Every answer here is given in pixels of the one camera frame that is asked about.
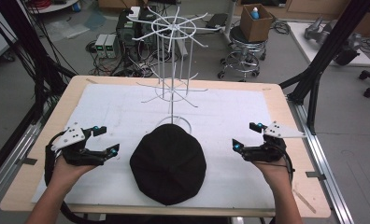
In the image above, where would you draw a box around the round white table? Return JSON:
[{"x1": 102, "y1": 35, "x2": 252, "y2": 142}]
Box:
[{"x1": 26, "y1": 0, "x2": 82, "y2": 15}]

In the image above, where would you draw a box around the black computer tower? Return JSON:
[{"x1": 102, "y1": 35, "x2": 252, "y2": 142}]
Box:
[{"x1": 115, "y1": 7, "x2": 144, "y2": 51}]

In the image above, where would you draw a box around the black laptop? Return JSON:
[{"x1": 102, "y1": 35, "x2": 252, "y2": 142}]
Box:
[{"x1": 206, "y1": 12, "x2": 230, "y2": 30}]

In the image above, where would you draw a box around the black metal frame stand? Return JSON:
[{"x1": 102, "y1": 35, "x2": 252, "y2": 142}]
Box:
[
  {"x1": 278, "y1": 0, "x2": 370, "y2": 135},
  {"x1": 0, "y1": 0, "x2": 78, "y2": 127}
]

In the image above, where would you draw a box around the white foam mat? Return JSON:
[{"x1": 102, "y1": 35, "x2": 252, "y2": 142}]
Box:
[{"x1": 32, "y1": 83, "x2": 277, "y2": 210}]

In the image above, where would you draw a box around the chrome rolling stool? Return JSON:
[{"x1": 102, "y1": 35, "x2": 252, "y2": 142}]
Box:
[{"x1": 217, "y1": 25, "x2": 267, "y2": 83}]

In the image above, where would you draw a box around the white wire hat rack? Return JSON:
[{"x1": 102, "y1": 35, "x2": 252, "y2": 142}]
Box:
[{"x1": 125, "y1": 6, "x2": 225, "y2": 135}]

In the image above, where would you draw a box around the white power supply unit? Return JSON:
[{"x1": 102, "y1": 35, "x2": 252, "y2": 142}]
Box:
[
  {"x1": 105, "y1": 33, "x2": 121, "y2": 59},
  {"x1": 93, "y1": 33, "x2": 108, "y2": 59}
]

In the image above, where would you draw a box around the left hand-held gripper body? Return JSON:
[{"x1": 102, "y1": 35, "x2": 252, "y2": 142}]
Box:
[{"x1": 50, "y1": 121, "x2": 107, "y2": 166}]

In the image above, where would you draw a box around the thin wooden stick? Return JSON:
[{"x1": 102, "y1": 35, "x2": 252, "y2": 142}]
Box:
[{"x1": 292, "y1": 188, "x2": 318, "y2": 215}]

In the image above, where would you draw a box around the black hat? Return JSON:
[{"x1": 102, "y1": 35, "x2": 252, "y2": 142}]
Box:
[{"x1": 129, "y1": 123, "x2": 207, "y2": 206}]

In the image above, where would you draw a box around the white metal pole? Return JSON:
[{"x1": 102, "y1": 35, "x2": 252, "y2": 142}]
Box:
[{"x1": 222, "y1": 0, "x2": 237, "y2": 45}]

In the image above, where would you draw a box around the person's left hand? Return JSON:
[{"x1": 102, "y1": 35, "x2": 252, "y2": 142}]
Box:
[{"x1": 47, "y1": 155, "x2": 97, "y2": 191}]

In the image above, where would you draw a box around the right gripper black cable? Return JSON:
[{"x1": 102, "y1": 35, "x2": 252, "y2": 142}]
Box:
[{"x1": 277, "y1": 144, "x2": 297, "y2": 189}]

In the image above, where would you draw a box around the aluminium rail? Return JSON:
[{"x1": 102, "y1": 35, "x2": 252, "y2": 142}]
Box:
[
  {"x1": 0, "y1": 119, "x2": 42, "y2": 210},
  {"x1": 286, "y1": 94, "x2": 356, "y2": 224}
]

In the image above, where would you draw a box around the white board platform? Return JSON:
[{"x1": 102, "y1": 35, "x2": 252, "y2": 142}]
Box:
[{"x1": 286, "y1": 21, "x2": 370, "y2": 68}]

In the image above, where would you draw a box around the person's right hand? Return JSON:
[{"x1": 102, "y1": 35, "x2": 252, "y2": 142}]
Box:
[{"x1": 252, "y1": 157, "x2": 292, "y2": 189}]

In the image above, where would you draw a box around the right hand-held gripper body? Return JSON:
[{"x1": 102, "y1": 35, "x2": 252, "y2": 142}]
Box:
[{"x1": 239, "y1": 120, "x2": 307, "y2": 163}]

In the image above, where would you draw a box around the blue bottle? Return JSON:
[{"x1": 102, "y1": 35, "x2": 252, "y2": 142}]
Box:
[{"x1": 249, "y1": 7, "x2": 261, "y2": 21}]

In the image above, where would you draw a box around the cardboard box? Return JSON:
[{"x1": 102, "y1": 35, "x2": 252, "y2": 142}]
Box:
[{"x1": 239, "y1": 3, "x2": 274, "y2": 43}]

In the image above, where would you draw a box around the tangle of floor cables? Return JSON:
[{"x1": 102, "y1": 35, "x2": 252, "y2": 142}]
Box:
[{"x1": 85, "y1": 39, "x2": 163, "y2": 78}]

